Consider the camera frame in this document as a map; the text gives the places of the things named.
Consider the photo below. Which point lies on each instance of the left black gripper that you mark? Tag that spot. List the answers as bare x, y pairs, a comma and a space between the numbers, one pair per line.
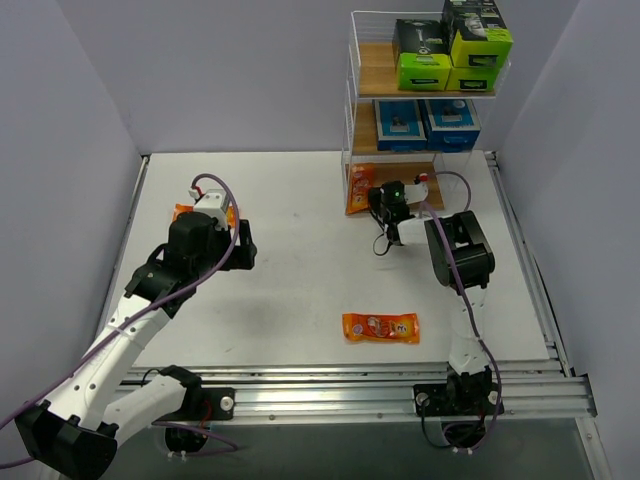
245, 245

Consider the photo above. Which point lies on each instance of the black green razor pack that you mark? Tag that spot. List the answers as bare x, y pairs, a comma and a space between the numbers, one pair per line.
421, 57

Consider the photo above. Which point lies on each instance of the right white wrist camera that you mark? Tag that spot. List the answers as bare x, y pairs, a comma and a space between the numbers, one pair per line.
418, 191

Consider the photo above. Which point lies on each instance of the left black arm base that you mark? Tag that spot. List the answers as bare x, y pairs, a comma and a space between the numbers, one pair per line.
218, 404

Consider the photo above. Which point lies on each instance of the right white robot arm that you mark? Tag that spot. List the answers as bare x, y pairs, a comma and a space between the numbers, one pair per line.
461, 257

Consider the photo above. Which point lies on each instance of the white wire wooden shelf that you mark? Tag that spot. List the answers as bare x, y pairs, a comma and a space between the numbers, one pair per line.
371, 76

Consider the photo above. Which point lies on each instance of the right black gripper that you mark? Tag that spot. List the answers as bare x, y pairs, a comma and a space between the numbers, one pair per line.
376, 201

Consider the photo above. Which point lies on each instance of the orange razor bag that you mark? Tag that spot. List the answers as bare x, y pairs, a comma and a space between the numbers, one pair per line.
403, 328
183, 208
361, 178

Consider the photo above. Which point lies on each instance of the small black green razor box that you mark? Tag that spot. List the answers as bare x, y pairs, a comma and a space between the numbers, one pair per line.
477, 34

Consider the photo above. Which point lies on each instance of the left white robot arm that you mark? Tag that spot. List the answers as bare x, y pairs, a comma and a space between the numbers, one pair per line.
77, 427

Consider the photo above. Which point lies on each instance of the blue white razor box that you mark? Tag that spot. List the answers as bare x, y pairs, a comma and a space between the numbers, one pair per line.
399, 126

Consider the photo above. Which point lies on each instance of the aluminium mounting rail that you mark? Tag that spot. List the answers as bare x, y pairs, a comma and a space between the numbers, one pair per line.
384, 392

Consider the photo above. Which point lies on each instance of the tall green black razor box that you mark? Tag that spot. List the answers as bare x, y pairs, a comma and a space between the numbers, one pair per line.
472, 79

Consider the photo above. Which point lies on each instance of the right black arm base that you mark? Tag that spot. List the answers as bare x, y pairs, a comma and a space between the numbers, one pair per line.
438, 400

